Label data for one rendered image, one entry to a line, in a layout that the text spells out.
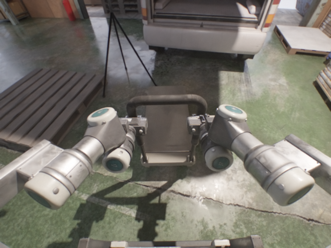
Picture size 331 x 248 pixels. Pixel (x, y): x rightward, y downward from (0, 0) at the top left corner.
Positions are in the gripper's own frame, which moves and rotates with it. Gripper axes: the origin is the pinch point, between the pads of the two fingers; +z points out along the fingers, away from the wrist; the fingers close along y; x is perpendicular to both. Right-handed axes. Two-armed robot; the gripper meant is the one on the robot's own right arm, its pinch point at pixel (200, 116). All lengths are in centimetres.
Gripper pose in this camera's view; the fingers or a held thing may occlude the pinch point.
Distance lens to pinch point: 72.5
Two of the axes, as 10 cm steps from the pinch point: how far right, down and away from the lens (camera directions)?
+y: -10.0, 0.2, 0.2
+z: 0.0, -5.1, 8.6
